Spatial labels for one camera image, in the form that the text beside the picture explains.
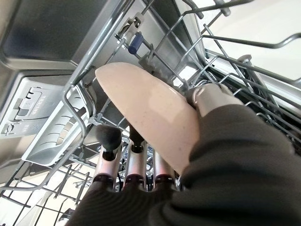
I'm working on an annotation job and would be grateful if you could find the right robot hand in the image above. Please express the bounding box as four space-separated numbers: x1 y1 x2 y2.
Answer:
65 83 301 226

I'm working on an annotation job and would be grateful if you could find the cream ceramic plate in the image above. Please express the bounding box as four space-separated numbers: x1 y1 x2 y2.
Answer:
95 61 201 177

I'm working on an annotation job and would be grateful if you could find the grey detergent dispenser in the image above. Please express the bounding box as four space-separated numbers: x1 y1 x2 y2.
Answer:
0 76 97 167

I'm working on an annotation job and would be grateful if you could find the grey wire dishwasher rack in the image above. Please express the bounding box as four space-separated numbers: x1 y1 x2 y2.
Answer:
0 0 301 226

